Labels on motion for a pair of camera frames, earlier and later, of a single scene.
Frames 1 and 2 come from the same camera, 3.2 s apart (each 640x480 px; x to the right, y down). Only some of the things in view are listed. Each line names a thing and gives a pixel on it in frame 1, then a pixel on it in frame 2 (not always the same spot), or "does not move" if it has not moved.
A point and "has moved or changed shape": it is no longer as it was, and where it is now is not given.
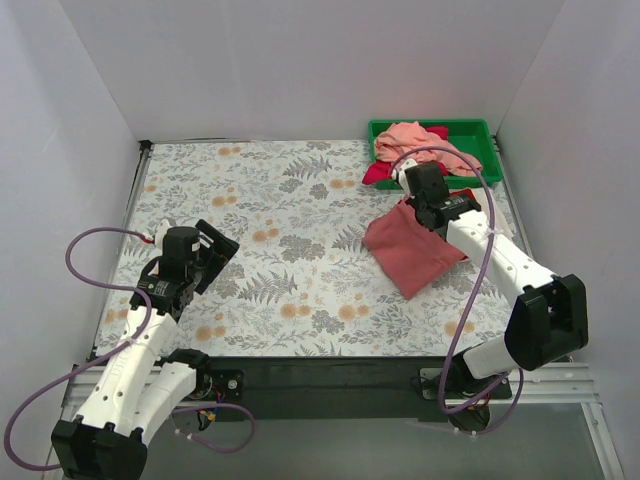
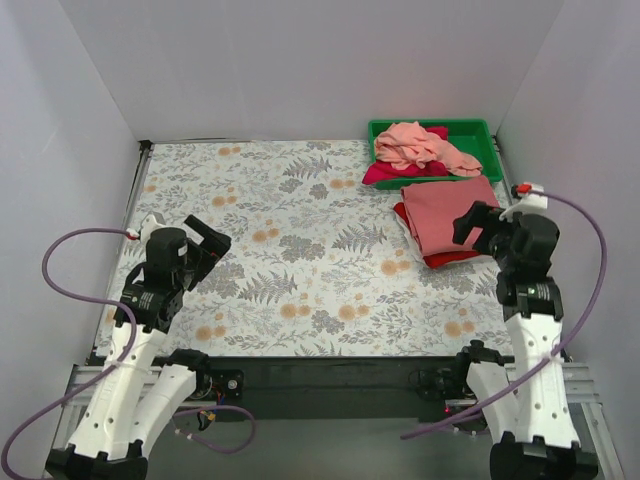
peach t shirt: [402, 136] does not move
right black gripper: [460, 203] → [482, 228]
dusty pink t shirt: [413, 256] has moved or changed shape
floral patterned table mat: [302, 282] does not move
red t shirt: [464, 192] → [434, 260]
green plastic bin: [472, 135] does not move
